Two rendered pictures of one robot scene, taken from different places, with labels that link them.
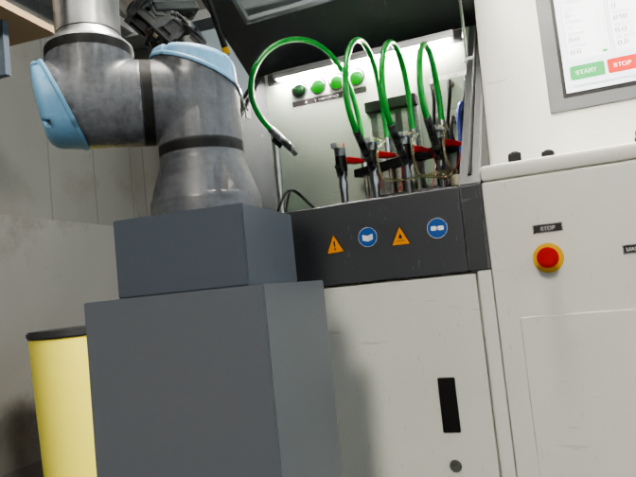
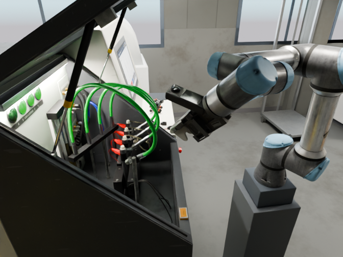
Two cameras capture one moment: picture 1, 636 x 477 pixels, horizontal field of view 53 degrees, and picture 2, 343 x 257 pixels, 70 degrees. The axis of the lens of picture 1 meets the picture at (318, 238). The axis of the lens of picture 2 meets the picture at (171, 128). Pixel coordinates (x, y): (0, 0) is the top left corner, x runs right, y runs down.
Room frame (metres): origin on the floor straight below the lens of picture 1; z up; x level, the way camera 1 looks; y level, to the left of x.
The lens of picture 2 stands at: (1.70, 0.80, 1.69)
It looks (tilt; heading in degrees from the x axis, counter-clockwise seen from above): 29 degrees down; 245
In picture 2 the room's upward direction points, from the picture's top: straight up
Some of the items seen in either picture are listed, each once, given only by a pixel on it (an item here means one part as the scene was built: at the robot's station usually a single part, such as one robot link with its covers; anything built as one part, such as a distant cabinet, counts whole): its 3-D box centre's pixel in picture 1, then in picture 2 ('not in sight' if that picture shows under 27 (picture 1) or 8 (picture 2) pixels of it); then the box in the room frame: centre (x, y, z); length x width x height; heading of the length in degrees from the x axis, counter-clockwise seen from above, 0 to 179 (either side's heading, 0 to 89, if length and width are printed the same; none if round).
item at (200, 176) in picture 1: (204, 182); (271, 169); (0.86, 0.15, 0.95); 0.15 x 0.15 x 0.10
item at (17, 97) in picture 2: (359, 57); (40, 78); (1.77, -0.17, 1.43); 0.54 x 0.03 x 0.02; 69
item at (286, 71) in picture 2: not in sight; (264, 77); (1.24, 0.37, 1.51); 0.11 x 0.11 x 0.08; 14
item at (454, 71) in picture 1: (452, 117); (72, 108); (1.68, -0.39, 1.20); 0.13 x 0.03 x 0.31; 69
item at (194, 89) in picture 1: (192, 98); (277, 149); (0.86, 0.15, 1.07); 0.13 x 0.12 x 0.14; 104
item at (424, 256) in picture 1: (312, 248); (177, 190); (1.30, 0.01, 0.87); 0.62 x 0.04 x 0.16; 69
